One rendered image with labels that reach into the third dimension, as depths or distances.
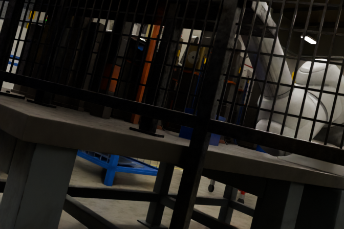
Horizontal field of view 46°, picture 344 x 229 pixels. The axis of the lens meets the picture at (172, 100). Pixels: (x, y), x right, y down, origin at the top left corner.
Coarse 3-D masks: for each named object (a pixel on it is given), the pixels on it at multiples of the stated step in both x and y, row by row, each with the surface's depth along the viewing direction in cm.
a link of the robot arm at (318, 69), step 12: (324, 60) 137; (300, 72) 137; (312, 72) 133; (324, 72) 132; (336, 72) 133; (300, 84) 137; (312, 84) 133; (336, 84) 133; (324, 96) 131; (336, 108) 134; (336, 120) 138
